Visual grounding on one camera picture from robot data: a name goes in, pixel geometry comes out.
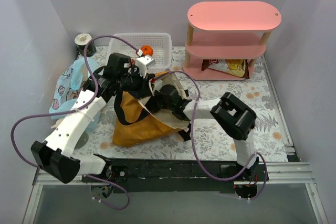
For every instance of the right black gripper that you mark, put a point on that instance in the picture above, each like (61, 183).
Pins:
(156, 100)

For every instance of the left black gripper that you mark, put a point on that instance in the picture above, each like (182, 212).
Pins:
(142, 91)

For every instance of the small orange toy pumpkin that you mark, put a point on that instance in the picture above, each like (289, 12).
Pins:
(147, 50)

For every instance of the yellow canvas tote bag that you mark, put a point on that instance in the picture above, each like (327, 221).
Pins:
(136, 124)

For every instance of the blue plastic grocery bag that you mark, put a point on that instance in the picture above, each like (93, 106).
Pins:
(68, 86)

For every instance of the red snack chip packet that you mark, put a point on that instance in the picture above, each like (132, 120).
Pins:
(234, 67)

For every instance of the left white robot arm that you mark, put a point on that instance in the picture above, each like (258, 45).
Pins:
(54, 154)

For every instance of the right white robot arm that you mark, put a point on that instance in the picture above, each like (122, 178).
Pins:
(234, 116)

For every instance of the dark tape roll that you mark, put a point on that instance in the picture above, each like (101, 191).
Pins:
(81, 40)

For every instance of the white plastic basket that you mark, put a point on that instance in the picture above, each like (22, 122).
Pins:
(161, 44)

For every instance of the pink three-tier shelf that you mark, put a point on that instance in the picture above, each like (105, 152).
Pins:
(227, 30)

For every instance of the floral table mat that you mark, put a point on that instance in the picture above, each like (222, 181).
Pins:
(213, 137)

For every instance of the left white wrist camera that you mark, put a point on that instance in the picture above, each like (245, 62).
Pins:
(143, 64)

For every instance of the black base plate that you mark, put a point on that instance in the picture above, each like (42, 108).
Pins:
(160, 175)

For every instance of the aluminium rail frame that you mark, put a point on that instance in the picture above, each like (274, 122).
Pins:
(290, 196)

